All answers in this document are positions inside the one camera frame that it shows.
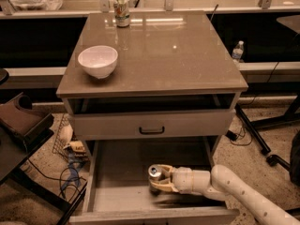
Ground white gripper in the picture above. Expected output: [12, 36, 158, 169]
[150, 164, 211, 195]

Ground black caster wheel base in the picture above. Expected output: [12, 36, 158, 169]
[266, 154, 300, 173]

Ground white ceramic bowl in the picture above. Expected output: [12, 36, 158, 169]
[78, 45, 118, 79]

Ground black tripod leg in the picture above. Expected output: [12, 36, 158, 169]
[235, 105, 271, 156]

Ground clear plastic water bottle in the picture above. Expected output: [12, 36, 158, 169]
[232, 40, 244, 63]

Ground silver blue redbull can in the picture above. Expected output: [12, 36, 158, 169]
[148, 165, 162, 194]

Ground dark brown chair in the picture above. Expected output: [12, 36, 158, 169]
[0, 67, 87, 225]

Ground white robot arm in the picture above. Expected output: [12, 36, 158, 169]
[148, 164, 300, 225]

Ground wire mesh basket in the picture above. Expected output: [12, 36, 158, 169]
[52, 114, 86, 161]

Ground black drawer handle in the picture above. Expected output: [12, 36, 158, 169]
[139, 127, 165, 135]

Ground open grey middle drawer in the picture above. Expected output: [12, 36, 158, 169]
[69, 137, 239, 225]

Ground grey cabinet with glossy top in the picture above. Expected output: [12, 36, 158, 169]
[57, 11, 248, 154]

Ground black and blue floor cables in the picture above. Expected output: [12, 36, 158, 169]
[27, 153, 88, 204]

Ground closed grey top drawer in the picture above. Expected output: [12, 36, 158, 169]
[68, 110, 235, 141]

